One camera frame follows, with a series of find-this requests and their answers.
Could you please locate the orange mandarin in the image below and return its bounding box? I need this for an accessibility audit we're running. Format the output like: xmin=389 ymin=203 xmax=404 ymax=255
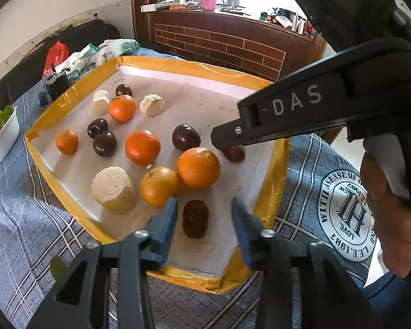
xmin=124 ymin=130 xmax=161 ymax=166
xmin=109 ymin=94 xmax=136 ymax=123
xmin=55 ymin=129 xmax=79 ymax=155

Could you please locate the black sofa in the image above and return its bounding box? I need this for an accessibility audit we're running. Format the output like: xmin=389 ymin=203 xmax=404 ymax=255
xmin=0 ymin=19 xmax=121 ymax=109

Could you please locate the black cup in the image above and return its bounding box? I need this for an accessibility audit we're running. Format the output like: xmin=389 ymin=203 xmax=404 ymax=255
xmin=46 ymin=64 xmax=71 ymax=101

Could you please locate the yellow white tray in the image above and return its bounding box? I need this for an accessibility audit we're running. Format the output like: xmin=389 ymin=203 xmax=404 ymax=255
xmin=25 ymin=56 xmax=282 ymax=294

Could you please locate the white bowl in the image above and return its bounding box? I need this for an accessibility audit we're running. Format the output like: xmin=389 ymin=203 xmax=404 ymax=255
xmin=0 ymin=106 xmax=20 ymax=163

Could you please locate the small dark plum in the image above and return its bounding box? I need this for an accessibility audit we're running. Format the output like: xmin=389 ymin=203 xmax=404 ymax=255
xmin=115 ymin=83 xmax=133 ymax=97

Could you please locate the right forearm dark sleeve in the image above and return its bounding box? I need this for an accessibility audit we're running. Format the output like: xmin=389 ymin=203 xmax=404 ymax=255
xmin=363 ymin=272 xmax=411 ymax=329

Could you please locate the red plastic bag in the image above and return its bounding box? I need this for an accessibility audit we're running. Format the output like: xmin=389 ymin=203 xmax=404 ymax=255
xmin=43 ymin=41 xmax=70 ymax=76

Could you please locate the blue plaid tablecloth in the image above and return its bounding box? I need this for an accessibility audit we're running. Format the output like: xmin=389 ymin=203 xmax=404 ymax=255
xmin=0 ymin=47 xmax=378 ymax=329

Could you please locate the small white yam piece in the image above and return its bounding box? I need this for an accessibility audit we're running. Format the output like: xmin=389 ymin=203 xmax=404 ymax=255
xmin=139 ymin=93 xmax=165 ymax=117

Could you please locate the yellowish mandarin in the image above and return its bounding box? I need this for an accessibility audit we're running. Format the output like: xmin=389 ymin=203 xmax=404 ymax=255
xmin=140 ymin=166 xmax=181 ymax=207

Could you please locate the person right hand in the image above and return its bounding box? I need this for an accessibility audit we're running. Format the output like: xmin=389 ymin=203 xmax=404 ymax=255
xmin=360 ymin=154 xmax=411 ymax=278

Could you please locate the big orange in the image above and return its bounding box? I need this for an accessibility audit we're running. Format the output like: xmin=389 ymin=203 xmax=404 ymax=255
xmin=176 ymin=147 xmax=221 ymax=191

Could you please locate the red date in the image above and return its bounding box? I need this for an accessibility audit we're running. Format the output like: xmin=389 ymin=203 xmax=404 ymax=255
xmin=220 ymin=146 xmax=246 ymax=163
xmin=182 ymin=200 xmax=209 ymax=239

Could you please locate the white crumpled cloth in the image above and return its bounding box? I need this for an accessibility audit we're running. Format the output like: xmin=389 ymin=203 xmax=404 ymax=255
xmin=55 ymin=39 xmax=140 ymax=79

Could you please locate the large white yam chunk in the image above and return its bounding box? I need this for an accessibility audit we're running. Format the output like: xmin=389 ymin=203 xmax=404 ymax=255
xmin=91 ymin=166 xmax=139 ymax=215

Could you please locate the green leaf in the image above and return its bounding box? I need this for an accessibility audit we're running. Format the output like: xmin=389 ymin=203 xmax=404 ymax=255
xmin=50 ymin=256 xmax=67 ymax=281

